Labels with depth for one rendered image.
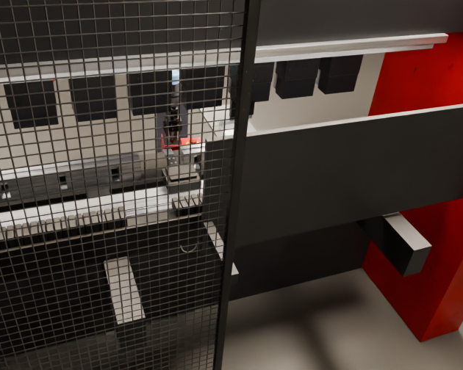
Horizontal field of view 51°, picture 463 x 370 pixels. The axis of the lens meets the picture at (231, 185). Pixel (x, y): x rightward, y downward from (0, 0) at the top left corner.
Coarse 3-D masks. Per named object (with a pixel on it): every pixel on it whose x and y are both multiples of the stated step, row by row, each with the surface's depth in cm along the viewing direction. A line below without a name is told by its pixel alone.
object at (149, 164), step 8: (160, 152) 212; (176, 152) 213; (152, 160) 207; (160, 160) 207; (152, 168) 202; (144, 176) 197; (152, 176) 198; (160, 176) 198; (120, 184) 192; (128, 184) 192; (136, 184) 192; (144, 184) 193; (152, 184) 195; (160, 184) 196; (72, 192) 186; (80, 192) 186; (112, 192) 190; (16, 200) 179; (24, 200) 180; (32, 200) 180; (40, 200) 181; (48, 200) 182; (56, 200) 183; (64, 200) 184; (0, 208) 177; (8, 208) 178; (16, 208) 179
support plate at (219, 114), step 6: (204, 108) 221; (210, 108) 222; (216, 108) 222; (222, 108) 222; (228, 108) 223; (204, 114) 217; (210, 114) 217; (216, 114) 218; (222, 114) 218; (228, 114) 218; (210, 120) 212; (210, 126) 209; (216, 126) 209; (252, 126) 211; (216, 132) 205; (222, 132) 205
